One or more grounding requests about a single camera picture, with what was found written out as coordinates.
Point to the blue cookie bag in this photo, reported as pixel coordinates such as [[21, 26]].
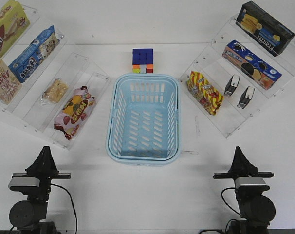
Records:
[[37, 51]]

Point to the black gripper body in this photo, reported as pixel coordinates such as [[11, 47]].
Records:
[[41, 194], [244, 195]]

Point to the clear acrylic left shelf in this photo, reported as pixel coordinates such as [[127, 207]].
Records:
[[67, 63]]

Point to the Pocky biscuit stick box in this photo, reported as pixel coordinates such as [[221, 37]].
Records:
[[9, 84]]

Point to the green and red cracker box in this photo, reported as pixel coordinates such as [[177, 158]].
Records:
[[13, 23]]

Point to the multicolour puzzle cube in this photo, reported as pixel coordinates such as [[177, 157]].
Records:
[[142, 60]]

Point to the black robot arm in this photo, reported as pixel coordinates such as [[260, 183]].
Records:
[[255, 210], [28, 216]]

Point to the black Franzzi biscuit box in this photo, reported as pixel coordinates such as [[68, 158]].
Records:
[[271, 34]]

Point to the bread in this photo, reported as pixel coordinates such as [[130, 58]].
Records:
[[54, 93]]

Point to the blue orange sandwich cookie box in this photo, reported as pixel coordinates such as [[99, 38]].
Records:
[[249, 63]]

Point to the black white tissue pack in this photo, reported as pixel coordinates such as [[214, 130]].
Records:
[[231, 85], [246, 97]]

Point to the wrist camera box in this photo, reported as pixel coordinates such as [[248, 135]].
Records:
[[19, 183], [254, 183]]

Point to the clear acrylic right shelf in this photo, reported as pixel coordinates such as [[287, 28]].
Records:
[[218, 71]]

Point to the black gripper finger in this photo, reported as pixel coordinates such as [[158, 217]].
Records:
[[38, 165], [235, 164], [51, 168], [246, 166]]

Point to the light blue plastic basket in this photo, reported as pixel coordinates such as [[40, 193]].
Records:
[[144, 126]]

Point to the yellow red striped snack bag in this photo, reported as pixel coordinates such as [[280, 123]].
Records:
[[204, 92]]

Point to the clear acrylic shelf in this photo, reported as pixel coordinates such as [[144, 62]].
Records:
[[67, 63], [218, 71]]

